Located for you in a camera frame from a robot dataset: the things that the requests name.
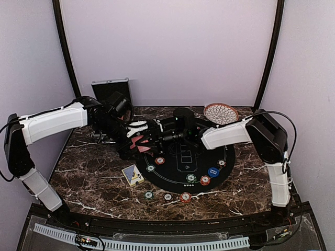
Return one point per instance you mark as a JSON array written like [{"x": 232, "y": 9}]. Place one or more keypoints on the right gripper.
[{"x": 160, "y": 136}]

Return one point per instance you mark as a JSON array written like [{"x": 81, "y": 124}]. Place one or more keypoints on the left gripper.
[{"x": 126, "y": 155}]

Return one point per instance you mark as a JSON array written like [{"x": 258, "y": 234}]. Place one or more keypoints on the red card deck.
[{"x": 139, "y": 143}]

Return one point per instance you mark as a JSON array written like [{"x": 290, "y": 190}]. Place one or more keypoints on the green chips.
[
  {"x": 191, "y": 178},
  {"x": 150, "y": 168}
]

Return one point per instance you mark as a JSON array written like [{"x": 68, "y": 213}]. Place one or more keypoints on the red chips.
[
  {"x": 159, "y": 160},
  {"x": 205, "y": 180}
]

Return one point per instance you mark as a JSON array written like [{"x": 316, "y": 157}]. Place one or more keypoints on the green poker chip stack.
[{"x": 148, "y": 195}]

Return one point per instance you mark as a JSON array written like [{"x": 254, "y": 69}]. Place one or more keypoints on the blue small blind button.
[{"x": 213, "y": 172}]

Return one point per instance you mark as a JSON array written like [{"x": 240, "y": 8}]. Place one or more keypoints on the black-red 100 chip stack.
[{"x": 167, "y": 197}]

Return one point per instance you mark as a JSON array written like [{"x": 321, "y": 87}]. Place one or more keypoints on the red-gold 5 chip stack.
[{"x": 185, "y": 197}]

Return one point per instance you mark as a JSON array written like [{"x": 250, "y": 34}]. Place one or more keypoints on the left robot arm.
[{"x": 23, "y": 131}]

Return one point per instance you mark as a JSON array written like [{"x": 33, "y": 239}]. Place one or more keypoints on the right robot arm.
[{"x": 268, "y": 137}]

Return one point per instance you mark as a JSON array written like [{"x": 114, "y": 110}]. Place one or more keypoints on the yellow card box on table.
[{"x": 132, "y": 175}]

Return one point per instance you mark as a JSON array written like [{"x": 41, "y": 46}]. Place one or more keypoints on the black round poker mat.
[{"x": 180, "y": 161}]

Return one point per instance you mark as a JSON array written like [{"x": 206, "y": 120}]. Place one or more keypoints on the patterned ceramic plate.
[{"x": 220, "y": 113}]

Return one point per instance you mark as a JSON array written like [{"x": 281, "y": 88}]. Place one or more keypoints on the aluminium poker chip case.
[{"x": 104, "y": 89}]

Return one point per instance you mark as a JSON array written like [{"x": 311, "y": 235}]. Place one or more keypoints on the white slotted cable duct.
[{"x": 141, "y": 242}]

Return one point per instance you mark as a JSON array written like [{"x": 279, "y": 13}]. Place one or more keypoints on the right black frame post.
[{"x": 271, "y": 54}]

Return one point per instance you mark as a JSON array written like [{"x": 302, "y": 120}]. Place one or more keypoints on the black frame post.
[
  {"x": 64, "y": 47},
  {"x": 271, "y": 54}
]

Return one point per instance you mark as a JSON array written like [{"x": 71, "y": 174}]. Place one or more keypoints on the left black frame post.
[{"x": 64, "y": 47}]

